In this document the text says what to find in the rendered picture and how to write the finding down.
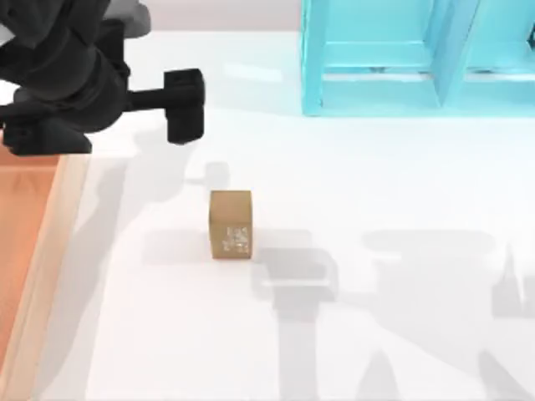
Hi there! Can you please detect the brown cardboard box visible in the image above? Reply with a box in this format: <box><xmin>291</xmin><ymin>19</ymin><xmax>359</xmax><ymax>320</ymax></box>
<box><xmin>208</xmin><ymin>189</ymin><xmax>254</xmax><ymax>261</ymax></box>

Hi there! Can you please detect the light blue rack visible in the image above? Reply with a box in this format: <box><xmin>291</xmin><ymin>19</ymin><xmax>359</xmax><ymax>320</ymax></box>
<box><xmin>299</xmin><ymin>0</ymin><xmax>535</xmax><ymax>120</ymax></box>

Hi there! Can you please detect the shallow salmon-coloured box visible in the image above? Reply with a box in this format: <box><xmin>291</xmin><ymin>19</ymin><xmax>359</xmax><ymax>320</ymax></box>
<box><xmin>0</xmin><ymin>145</ymin><xmax>91</xmax><ymax>401</ymax></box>

